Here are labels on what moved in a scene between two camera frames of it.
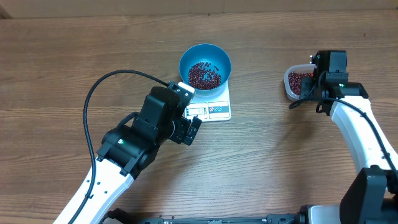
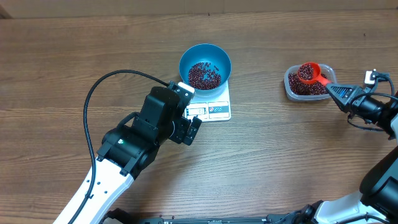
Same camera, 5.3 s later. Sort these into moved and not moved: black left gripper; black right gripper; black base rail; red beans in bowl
Moved: black right gripper
Not moved: red beans in bowl; black base rail; black left gripper
